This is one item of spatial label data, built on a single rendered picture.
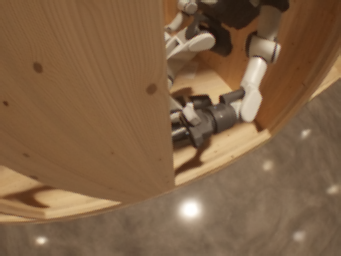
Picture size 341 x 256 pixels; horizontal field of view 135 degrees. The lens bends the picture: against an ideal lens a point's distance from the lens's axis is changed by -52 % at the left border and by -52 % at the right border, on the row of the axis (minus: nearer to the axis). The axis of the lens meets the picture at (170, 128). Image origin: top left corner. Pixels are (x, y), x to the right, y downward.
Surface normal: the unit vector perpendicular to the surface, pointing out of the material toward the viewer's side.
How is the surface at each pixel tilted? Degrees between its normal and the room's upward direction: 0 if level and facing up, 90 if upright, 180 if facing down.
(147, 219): 0
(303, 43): 90
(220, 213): 0
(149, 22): 90
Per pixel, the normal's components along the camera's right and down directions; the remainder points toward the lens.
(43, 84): 0.37, 0.79
